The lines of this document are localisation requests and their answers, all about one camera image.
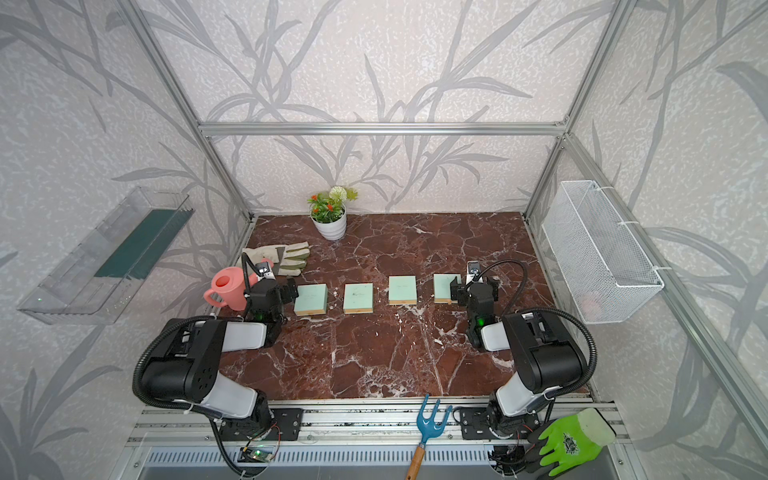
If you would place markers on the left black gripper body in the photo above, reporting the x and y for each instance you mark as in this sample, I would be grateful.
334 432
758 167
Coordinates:
283 297

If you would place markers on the white wire mesh basket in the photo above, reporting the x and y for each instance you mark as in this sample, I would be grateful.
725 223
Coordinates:
607 272

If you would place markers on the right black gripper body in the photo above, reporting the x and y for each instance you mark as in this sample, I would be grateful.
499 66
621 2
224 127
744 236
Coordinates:
461 291

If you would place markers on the blue hand rake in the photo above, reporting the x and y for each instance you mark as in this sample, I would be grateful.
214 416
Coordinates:
429 428

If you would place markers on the pink watering can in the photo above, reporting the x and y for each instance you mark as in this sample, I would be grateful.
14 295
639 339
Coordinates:
228 289

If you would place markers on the potted plant white pot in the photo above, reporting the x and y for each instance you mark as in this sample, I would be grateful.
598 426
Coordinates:
328 211

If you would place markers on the beige gardening gloves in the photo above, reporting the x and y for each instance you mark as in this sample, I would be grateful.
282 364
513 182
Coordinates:
287 260

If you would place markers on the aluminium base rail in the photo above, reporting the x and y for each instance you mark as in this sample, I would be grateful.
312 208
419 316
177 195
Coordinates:
366 432

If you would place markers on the green work glove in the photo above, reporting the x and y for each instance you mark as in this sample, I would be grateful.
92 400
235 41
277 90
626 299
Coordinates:
568 442

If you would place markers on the clear plastic wall shelf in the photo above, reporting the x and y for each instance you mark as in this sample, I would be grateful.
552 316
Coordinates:
95 282

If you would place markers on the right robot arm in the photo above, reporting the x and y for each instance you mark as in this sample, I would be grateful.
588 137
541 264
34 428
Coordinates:
552 352

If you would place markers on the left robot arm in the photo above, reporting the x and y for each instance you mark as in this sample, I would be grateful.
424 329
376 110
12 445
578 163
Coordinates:
180 369

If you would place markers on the mint drawer jewelry box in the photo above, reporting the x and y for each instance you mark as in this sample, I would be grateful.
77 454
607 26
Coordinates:
402 290

